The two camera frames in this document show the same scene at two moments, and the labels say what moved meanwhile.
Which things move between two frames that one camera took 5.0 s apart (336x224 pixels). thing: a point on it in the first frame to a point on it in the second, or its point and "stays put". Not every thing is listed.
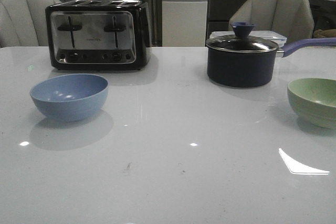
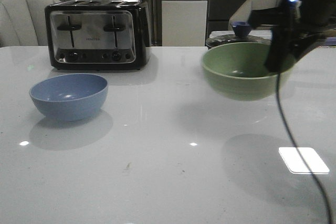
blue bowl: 70,97 stays put
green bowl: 313,100 to 238,70
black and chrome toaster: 99,34 stays put
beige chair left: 23,19 stays put
